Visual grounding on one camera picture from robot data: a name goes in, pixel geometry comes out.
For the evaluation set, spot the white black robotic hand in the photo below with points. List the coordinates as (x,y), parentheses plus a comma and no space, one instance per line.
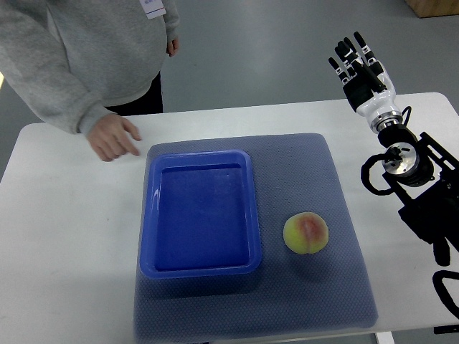
(366,83)

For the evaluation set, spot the person's right hand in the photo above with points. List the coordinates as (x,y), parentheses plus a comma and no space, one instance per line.
(111,137)

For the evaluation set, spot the person's left hand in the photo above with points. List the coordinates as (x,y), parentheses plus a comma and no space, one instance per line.
(172,47)

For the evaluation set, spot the yellow red peach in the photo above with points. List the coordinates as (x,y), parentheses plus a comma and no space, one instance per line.
(305,233)

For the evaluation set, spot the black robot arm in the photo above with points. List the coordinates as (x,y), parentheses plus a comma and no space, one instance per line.
(424,176)

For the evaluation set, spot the grey sweatshirt person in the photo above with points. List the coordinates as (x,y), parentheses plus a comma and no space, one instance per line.
(71,60)

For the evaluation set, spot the blue plastic tray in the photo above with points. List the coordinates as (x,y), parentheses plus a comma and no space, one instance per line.
(200,216)

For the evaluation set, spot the blue grey mat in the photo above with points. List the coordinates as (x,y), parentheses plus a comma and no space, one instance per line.
(288,292)

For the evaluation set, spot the white table leg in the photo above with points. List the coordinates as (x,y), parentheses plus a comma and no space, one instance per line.
(384,338)

